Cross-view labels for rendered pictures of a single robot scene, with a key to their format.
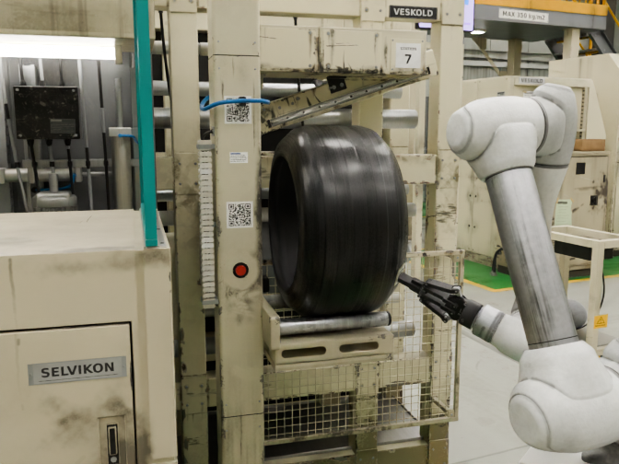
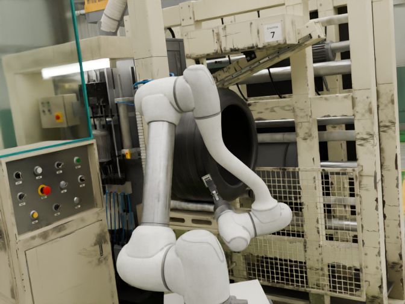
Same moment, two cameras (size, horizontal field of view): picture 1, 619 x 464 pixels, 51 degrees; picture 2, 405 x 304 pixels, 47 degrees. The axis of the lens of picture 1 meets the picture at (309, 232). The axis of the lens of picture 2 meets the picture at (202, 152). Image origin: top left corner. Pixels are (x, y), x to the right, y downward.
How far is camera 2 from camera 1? 1.90 m
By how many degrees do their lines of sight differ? 49
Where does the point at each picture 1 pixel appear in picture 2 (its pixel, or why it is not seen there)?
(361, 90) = (265, 57)
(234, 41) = (141, 51)
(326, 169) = not seen: hidden behind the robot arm
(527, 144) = (155, 107)
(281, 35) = (198, 35)
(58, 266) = not seen: outside the picture
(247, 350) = not seen: hidden behind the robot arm
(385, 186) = (188, 127)
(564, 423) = (120, 267)
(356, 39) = (239, 28)
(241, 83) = (146, 72)
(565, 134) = (194, 98)
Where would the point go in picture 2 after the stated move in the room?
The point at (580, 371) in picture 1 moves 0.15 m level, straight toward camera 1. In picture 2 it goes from (136, 242) to (91, 250)
